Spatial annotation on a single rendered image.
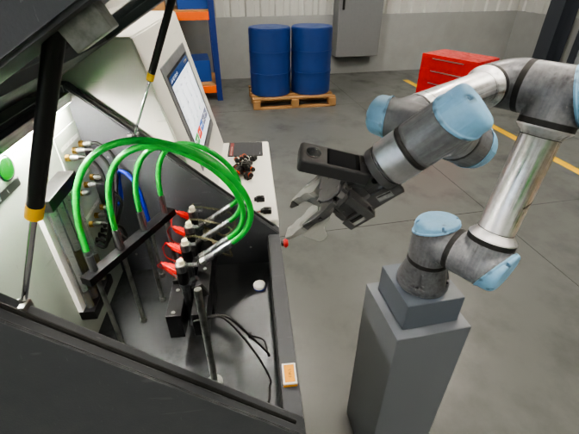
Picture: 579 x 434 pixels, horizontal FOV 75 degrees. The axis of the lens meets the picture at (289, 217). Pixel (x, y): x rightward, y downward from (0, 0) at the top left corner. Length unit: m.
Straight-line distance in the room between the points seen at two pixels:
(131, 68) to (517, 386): 2.12
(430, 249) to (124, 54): 0.94
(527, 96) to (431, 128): 0.46
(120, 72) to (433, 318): 1.11
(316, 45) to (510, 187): 4.81
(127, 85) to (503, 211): 1.00
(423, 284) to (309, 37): 4.76
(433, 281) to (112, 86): 1.02
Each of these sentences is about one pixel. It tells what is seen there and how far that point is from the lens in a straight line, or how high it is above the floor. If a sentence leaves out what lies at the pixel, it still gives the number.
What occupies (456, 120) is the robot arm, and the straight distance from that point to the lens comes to 0.54.
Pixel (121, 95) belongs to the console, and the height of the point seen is 1.41.
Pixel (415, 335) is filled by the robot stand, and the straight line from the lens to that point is 1.21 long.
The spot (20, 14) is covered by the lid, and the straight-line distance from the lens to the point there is 0.38.
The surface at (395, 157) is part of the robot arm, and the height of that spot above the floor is 1.47.
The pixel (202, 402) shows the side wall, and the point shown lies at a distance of 0.70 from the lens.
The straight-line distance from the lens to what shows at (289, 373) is 0.88.
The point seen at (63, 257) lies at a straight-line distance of 1.03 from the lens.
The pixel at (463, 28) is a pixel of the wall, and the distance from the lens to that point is 8.80.
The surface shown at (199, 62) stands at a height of 0.52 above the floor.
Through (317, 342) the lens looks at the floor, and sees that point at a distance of 2.15.
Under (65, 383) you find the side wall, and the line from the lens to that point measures 0.69.
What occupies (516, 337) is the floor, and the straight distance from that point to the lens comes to 2.50.
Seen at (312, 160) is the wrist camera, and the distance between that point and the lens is 0.57.
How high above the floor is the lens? 1.69
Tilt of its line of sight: 34 degrees down
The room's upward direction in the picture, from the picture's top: straight up
